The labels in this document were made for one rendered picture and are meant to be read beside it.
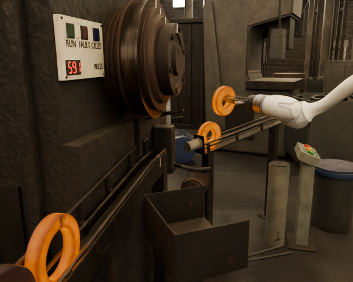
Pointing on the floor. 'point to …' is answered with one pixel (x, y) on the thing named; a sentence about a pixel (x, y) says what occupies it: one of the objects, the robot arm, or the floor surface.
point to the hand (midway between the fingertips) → (224, 97)
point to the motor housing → (196, 180)
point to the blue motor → (182, 158)
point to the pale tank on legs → (331, 33)
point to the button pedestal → (303, 201)
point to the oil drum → (293, 78)
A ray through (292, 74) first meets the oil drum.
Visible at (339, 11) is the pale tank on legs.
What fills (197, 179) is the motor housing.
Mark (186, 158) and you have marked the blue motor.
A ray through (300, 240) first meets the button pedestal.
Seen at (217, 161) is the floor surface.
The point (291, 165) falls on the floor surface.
